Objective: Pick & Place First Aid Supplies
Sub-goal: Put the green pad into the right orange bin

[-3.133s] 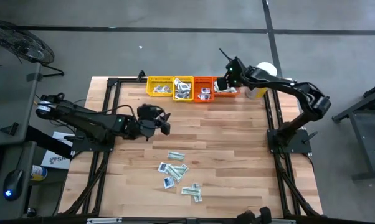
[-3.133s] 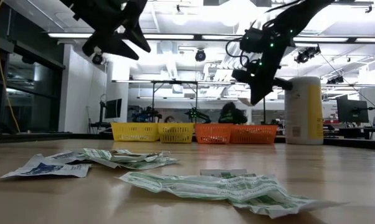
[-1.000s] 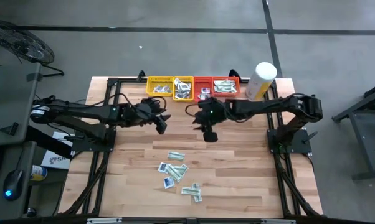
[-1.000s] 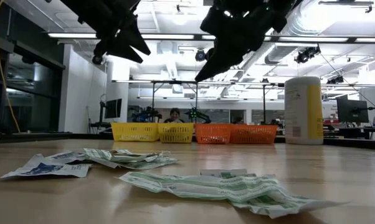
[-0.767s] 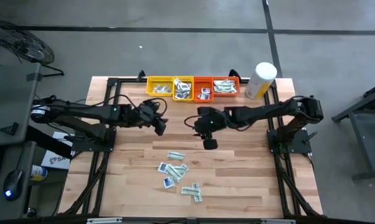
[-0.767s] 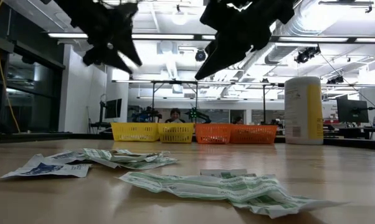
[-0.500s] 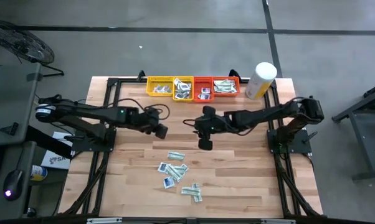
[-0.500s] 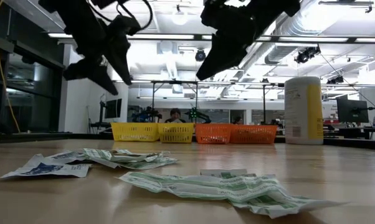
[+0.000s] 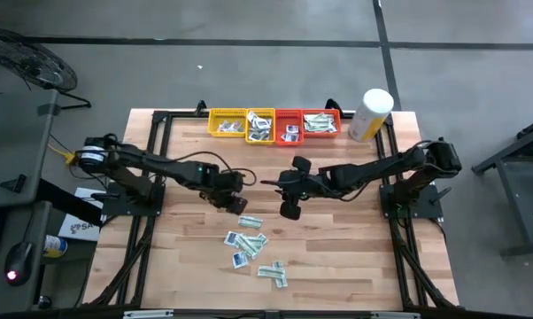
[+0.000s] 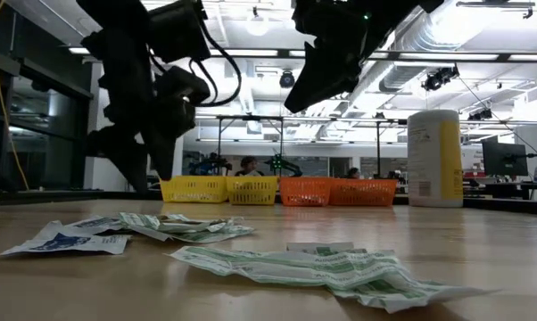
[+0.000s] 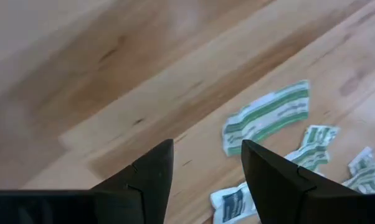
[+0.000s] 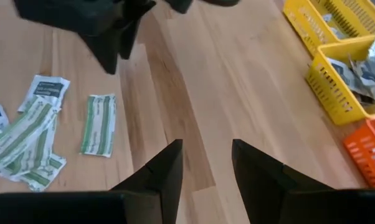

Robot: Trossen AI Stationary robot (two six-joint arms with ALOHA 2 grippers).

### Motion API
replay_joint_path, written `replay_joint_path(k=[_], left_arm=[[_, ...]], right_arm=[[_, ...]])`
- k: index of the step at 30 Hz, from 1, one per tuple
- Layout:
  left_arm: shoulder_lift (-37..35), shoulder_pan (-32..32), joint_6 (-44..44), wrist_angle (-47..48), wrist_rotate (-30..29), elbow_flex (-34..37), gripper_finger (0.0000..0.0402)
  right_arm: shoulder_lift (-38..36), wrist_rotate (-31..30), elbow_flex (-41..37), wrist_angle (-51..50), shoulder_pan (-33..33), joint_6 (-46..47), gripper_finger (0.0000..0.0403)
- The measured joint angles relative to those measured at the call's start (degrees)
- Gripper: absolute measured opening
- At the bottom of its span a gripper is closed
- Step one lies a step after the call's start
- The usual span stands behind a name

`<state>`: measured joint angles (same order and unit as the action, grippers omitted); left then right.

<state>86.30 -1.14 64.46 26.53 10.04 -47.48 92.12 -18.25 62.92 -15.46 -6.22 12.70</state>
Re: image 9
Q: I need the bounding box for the black floor fan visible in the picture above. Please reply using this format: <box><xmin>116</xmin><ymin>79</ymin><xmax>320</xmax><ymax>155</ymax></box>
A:
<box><xmin>0</xmin><ymin>28</ymin><xmax>93</xmax><ymax>111</ymax></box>

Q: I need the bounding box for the white cardboard box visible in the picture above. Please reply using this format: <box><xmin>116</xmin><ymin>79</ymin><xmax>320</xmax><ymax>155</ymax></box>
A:
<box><xmin>57</xmin><ymin>186</ymin><xmax>104</xmax><ymax>243</ymax></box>

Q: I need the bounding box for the grey metal table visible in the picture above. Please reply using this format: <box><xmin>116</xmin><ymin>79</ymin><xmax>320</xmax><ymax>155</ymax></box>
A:
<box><xmin>472</xmin><ymin>113</ymin><xmax>533</xmax><ymax>258</ymax></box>

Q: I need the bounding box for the black computer mouse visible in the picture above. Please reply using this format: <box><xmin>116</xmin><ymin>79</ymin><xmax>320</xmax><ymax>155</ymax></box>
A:
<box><xmin>4</xmin><ymin>240</ymin><xmax>35</xmax><ymax>287</ymax></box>

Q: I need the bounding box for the black desk bracket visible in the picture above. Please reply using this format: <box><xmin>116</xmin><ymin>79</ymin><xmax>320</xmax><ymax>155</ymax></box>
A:
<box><xmin>0</xmin><ymin>174</ymin><xmax>27</xmax><ymax>195</ymax></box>

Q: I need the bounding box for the blue yellow can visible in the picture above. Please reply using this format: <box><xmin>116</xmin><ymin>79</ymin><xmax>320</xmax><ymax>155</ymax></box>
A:
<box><xmin>42</xmin><ymin>234</ymin><xmax>69</xmax><ymax>259</ymax></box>

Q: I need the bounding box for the silver frame bracket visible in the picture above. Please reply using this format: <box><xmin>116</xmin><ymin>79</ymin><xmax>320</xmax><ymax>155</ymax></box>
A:
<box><xmin>122</xmin><ymin>309</ymin><xmax>175</xmax><ymax>319</ymax></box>
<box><xmin>370</xmin><ymin>311</ymin><xmax>421</xmax><ymax>319</ymax></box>

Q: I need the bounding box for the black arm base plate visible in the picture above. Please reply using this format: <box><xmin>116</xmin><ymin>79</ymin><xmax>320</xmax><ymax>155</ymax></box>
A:
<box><xmin>379</xmin><ymin>183</ymin><xmax>445</xmax><ymax>220</ymax></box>
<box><xmin>101</xmin><ymin>182</ymin><xmax>166</xmax><ymax>218</ymax></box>

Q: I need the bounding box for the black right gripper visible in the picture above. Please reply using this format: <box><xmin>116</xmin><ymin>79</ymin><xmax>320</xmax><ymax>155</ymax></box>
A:
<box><xmin>260</xmin><ymin>155</ymin><xmax>338</xmax><ymax>222</ymax></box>

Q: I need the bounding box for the yellow plastic basket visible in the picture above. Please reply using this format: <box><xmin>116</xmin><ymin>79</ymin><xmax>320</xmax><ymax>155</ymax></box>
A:
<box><xmin>207</xmin><ymin>108</ymin><xmax>249</xmax><ymax>138</ymax></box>
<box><xmin>244</xmin><ymin>108</ymin><xmax>277</xmax><ymax>146</ymax></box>

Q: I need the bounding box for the white yellow wipes canister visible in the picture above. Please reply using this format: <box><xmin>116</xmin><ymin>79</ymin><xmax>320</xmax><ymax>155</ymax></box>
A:
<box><xmin>348</xmin><ymin>87</ymin><xmax>395</xmax><ymax>143</ymax></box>

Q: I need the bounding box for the grey desk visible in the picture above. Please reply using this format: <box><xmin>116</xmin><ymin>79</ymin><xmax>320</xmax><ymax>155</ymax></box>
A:
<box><xmin>0</xmin><ymin>88</ymin><xmax>58</xmax><ymax>311</ymax></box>

